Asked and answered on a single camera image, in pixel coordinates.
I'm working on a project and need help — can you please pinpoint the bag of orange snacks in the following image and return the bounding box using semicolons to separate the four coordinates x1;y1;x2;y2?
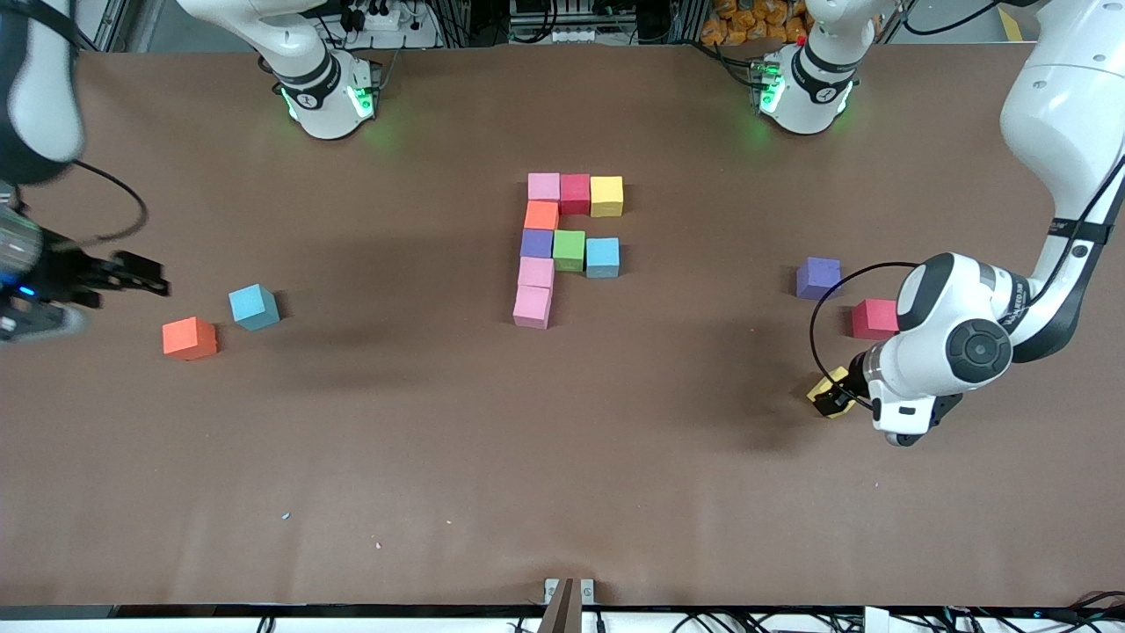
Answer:
700;0;811;47

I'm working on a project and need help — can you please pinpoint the large white power strip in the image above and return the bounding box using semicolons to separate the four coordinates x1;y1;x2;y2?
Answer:
347;9;440;49

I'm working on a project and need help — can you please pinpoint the aluminium frame profile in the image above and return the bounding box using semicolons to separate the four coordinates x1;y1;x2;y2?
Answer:
1055;0;1125;67
75;0;133;73

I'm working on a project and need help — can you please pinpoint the yellow foam cube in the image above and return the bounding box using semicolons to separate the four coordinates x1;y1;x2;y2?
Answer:
807;366;853;419
590;176;625;218

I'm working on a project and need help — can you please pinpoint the black equipment rack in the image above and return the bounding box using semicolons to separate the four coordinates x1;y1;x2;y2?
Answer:
505;0;697;47

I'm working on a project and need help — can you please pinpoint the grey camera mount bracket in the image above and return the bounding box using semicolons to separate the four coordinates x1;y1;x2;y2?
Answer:
543;578;596;633

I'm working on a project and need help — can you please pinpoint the green foam cube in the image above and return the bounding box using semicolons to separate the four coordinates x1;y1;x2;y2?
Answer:
552;229;587;273

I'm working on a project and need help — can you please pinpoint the blue foam cube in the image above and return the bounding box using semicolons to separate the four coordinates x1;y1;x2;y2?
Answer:
585;237;621;280
229;283;281;332

